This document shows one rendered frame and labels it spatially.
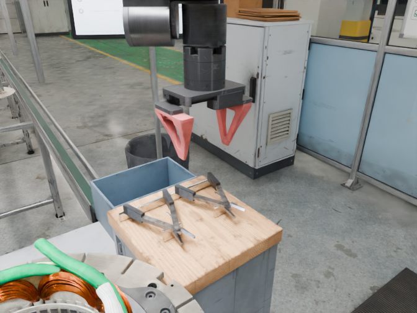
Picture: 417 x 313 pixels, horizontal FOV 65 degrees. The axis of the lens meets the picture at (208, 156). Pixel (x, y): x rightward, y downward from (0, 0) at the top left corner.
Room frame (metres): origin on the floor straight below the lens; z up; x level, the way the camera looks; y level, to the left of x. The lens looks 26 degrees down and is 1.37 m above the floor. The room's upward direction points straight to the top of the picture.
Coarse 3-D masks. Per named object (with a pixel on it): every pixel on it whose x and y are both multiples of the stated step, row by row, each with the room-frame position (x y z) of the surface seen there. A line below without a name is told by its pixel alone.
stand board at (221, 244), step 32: (160, 192) 0.48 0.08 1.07; (224, 192) 0.48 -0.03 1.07; (128, 224) 0.39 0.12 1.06; (192, 224) 0.39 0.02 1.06; (224, 224) 0.39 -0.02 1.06; (256, 224) 0.39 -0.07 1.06; (160, 256) 0.33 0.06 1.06; (192, 256) 0.33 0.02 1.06; (224, 256) 0.33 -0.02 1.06; (192, 288) 0.28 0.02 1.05
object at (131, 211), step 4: (124, 204) 0.40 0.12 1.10; (128, 204) 0.40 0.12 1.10; (124, 208) 0.40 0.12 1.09; (128, 208) 0.39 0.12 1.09; (132, 208) 0.39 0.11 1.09; (136, 208) 0.39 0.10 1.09; (124, 212) 0.40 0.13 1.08; (128, 212) 0.39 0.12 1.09; (132, 212) 0.39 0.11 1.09; (136, 212) 0.38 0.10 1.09; (140, 212) 0.38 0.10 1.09; (144, 212) 0.38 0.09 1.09; (132, 216) 0.39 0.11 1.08; (136, 216) 0.38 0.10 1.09; (140, 216) 0.38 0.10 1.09; (140, 220) 0.38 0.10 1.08
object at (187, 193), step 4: (176, 184) 0.46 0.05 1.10; (176, 188) 0.45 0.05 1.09; (180, 188) 0.45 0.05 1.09; (184, 188) 0.45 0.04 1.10; (188, 188) 0.45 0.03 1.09; (176, 192) 0.45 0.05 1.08; (180, 192) 0.45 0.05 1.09; (184, 192) 0.44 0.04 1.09; (188, 192) 0.44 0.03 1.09; (192, 192) 0.44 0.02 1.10; (184, 196) 0.44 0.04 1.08; (188, 196) 0.44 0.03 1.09; (192, 196) 0.43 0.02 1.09; (192, 200) 0.43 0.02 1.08
